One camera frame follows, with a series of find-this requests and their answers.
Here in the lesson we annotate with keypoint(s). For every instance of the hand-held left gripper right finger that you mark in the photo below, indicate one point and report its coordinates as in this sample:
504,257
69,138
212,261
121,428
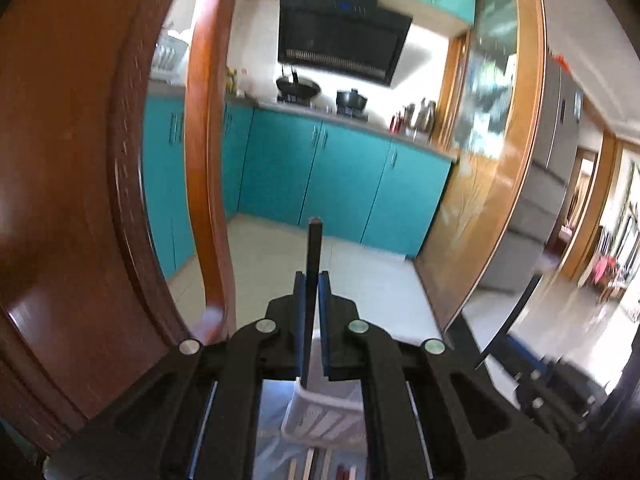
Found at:
324,330

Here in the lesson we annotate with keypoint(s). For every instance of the teal base cabinets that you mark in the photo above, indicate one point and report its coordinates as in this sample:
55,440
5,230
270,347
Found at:
345,175

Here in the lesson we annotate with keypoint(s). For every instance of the pink cloth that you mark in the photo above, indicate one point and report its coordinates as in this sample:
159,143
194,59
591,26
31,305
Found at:
602,267

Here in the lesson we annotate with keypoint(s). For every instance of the red chopstick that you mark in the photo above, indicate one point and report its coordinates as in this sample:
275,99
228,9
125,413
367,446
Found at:
346,472

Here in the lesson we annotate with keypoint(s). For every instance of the steel kettle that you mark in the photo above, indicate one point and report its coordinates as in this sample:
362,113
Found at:
424,116

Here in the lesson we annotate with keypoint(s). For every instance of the grey refrigerator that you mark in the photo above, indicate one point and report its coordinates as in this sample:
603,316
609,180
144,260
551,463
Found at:
545,170

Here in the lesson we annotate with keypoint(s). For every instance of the white slotted utensil basket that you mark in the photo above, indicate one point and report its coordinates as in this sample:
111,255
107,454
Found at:
320,410

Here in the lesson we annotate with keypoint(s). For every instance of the white dish rack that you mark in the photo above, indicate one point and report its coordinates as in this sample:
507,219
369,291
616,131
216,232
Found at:
167,57

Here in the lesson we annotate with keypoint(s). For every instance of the black cooking pot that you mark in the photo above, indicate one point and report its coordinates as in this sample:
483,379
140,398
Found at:
351,101

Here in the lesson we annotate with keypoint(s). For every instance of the black chopstick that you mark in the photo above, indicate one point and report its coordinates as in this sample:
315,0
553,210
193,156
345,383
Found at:
315,250
515,315

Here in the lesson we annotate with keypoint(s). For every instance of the black wok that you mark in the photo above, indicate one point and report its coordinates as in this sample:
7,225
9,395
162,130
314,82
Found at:
297,87

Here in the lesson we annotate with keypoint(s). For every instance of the light wooden chopstick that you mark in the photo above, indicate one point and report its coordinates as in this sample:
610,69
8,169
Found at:
325,465
293,470

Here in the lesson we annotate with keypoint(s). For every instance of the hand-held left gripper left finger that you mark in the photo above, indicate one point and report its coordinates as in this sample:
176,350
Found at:
300,330

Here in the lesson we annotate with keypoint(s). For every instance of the brown wooden chair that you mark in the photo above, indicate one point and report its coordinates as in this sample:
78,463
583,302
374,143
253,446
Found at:
65,160

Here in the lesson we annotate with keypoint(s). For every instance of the wood framed glass sliding door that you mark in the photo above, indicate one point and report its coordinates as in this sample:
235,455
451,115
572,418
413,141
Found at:
485,160

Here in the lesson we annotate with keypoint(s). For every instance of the black range hood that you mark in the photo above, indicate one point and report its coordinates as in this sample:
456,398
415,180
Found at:
340,35

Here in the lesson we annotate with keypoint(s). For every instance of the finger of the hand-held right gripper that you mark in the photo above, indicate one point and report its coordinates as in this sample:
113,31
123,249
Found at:
530,360

